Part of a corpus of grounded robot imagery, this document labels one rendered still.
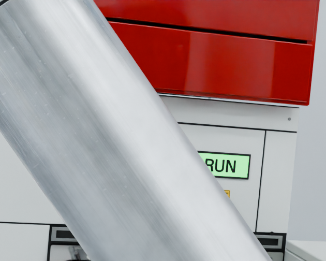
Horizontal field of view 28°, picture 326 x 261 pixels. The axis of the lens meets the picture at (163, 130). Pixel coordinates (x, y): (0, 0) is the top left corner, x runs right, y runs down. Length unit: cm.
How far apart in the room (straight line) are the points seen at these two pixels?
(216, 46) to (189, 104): 12
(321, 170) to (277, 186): 172
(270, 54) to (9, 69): 88
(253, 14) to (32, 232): 55
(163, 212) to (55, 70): 9
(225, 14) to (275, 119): 23
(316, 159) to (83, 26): 265
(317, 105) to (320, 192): 39
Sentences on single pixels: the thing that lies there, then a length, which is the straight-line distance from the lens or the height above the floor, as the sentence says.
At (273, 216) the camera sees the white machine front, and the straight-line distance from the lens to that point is 127.
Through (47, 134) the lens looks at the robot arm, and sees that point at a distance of 34.
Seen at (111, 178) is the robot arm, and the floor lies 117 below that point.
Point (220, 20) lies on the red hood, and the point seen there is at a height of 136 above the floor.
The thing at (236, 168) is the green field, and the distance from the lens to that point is 122.
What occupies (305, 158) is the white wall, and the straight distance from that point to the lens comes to 294.
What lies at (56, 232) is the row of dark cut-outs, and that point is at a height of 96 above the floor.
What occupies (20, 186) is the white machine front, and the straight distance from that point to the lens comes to 116.
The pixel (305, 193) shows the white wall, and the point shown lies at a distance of 296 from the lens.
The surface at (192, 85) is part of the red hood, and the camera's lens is 114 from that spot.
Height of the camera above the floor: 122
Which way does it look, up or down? 3 degrees down
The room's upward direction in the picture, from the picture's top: 5 degrees clockwise
